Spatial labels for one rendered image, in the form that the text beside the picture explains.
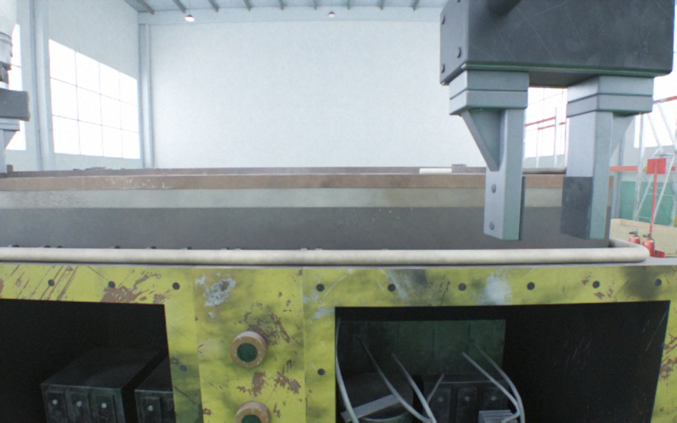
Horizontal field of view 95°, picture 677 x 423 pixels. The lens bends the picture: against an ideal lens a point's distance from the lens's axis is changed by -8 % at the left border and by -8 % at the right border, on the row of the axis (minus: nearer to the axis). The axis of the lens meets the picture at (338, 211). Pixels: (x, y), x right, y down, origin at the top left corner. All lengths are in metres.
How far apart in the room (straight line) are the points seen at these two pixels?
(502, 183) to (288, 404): 0.46
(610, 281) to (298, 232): 0.48
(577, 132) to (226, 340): 0.49
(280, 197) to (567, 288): 0.45
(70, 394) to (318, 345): 0.68
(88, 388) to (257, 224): 0.62
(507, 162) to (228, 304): 0.42
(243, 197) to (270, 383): 0.29
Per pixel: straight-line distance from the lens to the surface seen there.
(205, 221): 0.58
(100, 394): 1.00
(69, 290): 0.64
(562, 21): 0.24
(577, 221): 0.26
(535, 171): 0.79
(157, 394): 0.93
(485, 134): 0.23
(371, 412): 0.70
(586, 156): 0.26
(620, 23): 0.26
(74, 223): 0.71
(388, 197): 0.54
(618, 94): 0.27
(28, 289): 0.69
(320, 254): 0.48
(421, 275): 0.49
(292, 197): 0.54
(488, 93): 0.22
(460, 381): 0.91
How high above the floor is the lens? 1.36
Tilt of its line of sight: 6 degrees down
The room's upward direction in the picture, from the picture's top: straight up
